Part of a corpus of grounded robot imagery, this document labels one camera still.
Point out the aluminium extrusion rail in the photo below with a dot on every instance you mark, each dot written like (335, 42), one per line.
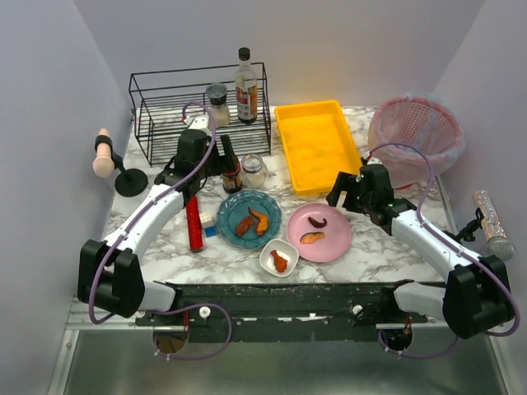
(79, 319)

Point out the pink round plate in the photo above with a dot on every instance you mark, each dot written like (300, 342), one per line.
(337, 232)

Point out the grey cap salt grinder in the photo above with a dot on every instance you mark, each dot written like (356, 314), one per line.
(217, 93)

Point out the blue toy brick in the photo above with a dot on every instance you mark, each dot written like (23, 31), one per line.
(210, 231)

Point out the white toy brick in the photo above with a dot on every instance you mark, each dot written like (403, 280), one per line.
(206, 220)

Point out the yellow plastic tray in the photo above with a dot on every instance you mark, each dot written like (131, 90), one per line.
(317, 143)

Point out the clear glass salt jar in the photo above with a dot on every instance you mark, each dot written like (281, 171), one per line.
(254, 172)

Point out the black mounting base rail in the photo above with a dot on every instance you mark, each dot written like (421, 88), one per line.
(295, 312)

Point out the fried chicken drumstick toy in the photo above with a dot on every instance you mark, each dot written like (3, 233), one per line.
(280, 263)

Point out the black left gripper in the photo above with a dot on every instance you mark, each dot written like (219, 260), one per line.
(222, 154)

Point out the dark sauce glass bottle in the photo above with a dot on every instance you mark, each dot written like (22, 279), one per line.
(246, 88)

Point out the octopus tentacle toy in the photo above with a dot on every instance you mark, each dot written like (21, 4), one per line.
(317, 224)

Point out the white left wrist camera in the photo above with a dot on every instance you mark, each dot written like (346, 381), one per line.
(200, 122)

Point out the small white square dish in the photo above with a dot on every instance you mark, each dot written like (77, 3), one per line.
(287, 250)

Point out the glitter microphone on stand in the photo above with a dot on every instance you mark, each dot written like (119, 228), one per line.
(487, 220)

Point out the red cylindrical can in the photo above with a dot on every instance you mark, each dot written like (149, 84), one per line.
(194, 226)

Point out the pink mesh waste basket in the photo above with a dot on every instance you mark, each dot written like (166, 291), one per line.
(415, 125)

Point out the beige handle on black stand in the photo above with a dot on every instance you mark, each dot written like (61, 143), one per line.
(129, 182)

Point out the salmon slice toy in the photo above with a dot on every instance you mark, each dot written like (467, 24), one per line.
(312, 237)

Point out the teal glass plate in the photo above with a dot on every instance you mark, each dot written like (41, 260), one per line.
(236, 207)

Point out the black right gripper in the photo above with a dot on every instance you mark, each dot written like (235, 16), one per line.
(350, 189)

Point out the brown grilled meat toy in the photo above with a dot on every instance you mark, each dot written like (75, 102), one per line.
(245, 224)

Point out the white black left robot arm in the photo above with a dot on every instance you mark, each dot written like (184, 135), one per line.
(110, 276)

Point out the red lid sauce jar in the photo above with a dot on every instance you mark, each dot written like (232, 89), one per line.
(231, 179)

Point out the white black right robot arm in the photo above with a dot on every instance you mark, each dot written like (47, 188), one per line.
(476, 297)

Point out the black wire rack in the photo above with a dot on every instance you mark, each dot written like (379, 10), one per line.
(158, 99)

